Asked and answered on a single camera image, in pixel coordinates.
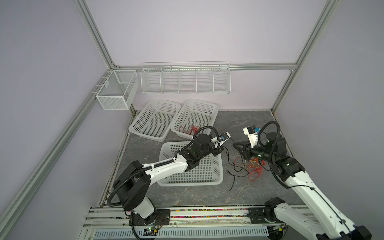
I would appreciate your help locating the white plastic basket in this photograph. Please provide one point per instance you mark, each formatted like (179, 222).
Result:
(154, 121)
(193, 115)
(208, 173)

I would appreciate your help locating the white mesh wall box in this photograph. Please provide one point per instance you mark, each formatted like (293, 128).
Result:
(118, 90)

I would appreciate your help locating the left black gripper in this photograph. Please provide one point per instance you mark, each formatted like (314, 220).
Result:
(218, 151)

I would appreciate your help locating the back right white plastic basket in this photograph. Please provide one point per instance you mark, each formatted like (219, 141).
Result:
(193, 115)

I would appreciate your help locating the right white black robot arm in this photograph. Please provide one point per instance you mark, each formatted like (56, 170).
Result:
(330, 223)

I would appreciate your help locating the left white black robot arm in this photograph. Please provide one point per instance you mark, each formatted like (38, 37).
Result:
(131, 187)

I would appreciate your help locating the front white plastic basket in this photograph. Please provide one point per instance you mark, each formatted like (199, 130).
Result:
(208, 173)

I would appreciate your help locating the back left white plastic basket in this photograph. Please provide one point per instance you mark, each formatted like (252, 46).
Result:
(154, 121)

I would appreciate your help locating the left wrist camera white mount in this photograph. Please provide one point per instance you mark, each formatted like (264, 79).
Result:
(221, 139)

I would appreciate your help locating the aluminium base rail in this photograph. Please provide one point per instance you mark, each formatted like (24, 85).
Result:
(222, 216)

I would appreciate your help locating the white slotted cable duct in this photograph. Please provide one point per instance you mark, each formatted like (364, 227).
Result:
(183, 233)

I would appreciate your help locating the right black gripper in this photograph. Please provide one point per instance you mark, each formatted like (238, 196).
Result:
(246, 150)

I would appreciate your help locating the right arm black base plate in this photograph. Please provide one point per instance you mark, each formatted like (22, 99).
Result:
(257, 215)

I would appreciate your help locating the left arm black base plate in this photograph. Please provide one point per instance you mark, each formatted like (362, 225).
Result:
(160, 217)

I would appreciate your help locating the long white wire wall shelf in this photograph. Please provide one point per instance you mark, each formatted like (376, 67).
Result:
(186, 78)

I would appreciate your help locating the aluminium frame profile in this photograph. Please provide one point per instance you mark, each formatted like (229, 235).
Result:
(90, 24)

